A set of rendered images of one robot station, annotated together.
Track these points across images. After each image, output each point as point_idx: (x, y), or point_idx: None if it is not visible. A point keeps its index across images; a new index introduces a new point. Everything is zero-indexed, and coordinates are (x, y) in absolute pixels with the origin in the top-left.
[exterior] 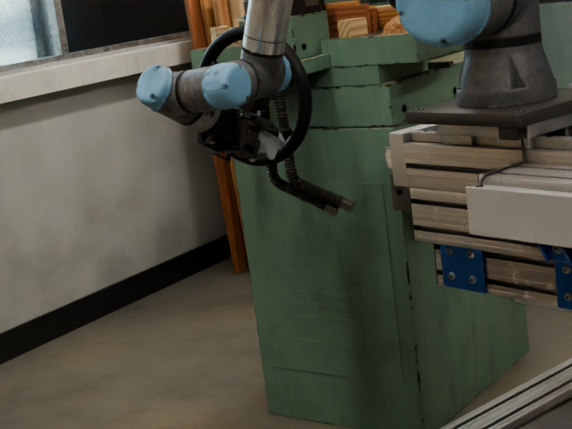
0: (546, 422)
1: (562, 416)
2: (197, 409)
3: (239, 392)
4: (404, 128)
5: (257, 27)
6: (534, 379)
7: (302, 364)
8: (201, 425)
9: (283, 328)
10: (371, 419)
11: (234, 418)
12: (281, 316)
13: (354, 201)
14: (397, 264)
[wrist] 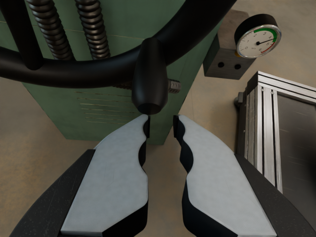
0: (285, 195)
1: (287, 185)
2: (16, 146)
3: (34, 120)
4: None
5: None
6: (259, 154)
7: (89, 128)
8: (28, 163)
9: (71, 117)
10: None
11: (46, 149)
12: (68, 113)
13: (179, 82)
14: (178, 96)
